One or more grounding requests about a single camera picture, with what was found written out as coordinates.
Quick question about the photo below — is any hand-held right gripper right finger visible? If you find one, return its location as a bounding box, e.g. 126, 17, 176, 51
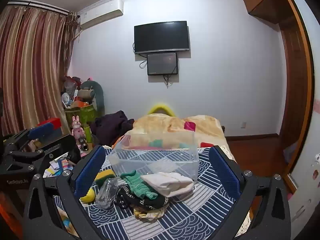
209, 145, 292, 240

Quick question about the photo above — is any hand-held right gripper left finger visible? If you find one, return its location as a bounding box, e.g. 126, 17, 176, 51
23, 145, 107, 240

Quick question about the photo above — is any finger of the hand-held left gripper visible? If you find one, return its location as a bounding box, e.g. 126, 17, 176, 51
15, 134, 77, 172
3, 122, 57, 154

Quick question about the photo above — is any yellow green sponge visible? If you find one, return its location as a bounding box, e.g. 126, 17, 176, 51
94, 169, 116, 187

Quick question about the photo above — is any yellow banana toy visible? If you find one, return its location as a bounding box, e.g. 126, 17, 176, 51
80, 189, 96, 203

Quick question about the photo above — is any clear plastic bag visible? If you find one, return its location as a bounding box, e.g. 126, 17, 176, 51
95, 177, 122, 210

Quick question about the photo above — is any green knitted sock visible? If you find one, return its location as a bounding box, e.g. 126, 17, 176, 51
120, 170, 159, 200

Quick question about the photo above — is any white cloth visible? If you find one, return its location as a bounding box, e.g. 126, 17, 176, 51
141, 172, 195, 197

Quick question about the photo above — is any clear plastic box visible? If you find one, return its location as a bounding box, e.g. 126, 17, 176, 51
106, 130, 200, 181

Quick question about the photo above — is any black patterned sock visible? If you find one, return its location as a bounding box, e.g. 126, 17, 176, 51
116, 185, 169, 209

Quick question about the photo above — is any yellow floral cloth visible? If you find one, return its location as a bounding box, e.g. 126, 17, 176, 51
134, 204, 167, 222

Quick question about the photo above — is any red blue block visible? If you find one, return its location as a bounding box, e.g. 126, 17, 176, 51
35, 118, 63, 140

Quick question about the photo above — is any pile of colourful cards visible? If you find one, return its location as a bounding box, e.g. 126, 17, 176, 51
44, 155, 76, 178

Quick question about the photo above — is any pink rabbit toy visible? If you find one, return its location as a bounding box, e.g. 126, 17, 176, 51
71, 116, 84, 138

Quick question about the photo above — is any green cardboard box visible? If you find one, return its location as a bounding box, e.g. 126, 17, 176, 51
65, 105, 98, 128

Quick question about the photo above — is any pile of bags and toys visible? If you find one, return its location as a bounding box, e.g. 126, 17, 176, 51
61, 75, 83, 109

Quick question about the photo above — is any dark purple clothing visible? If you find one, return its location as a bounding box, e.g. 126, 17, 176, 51
90, 110, 136, 147

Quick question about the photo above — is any blue patterned bed sheet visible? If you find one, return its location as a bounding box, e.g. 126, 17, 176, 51
54, 145, 251, 240

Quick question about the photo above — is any grey green plush toy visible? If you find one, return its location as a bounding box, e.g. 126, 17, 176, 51
80, 80, 105, 112

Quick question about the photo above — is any striped red curtain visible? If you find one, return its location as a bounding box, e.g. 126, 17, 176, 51
0, 5, 78, 136

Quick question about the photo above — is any beige printed blanket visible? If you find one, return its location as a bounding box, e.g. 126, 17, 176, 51
111, 114, 227, 151

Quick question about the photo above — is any white door with stickers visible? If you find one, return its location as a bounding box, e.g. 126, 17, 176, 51
285, 0, 320, 220

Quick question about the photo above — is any small black monitor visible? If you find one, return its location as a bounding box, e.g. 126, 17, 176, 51
147, 52, 179, 76

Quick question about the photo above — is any curtain rod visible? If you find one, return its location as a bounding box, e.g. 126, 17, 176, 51
7, 1, 71, 14

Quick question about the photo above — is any brown wooden wardrobe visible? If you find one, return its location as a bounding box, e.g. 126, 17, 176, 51
241, 0, 314, 182

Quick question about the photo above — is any white air conditioner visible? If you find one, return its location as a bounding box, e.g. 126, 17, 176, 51
77, 0, 124, 29

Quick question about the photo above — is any black wall television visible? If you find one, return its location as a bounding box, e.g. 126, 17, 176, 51
134, 21, 190, 55

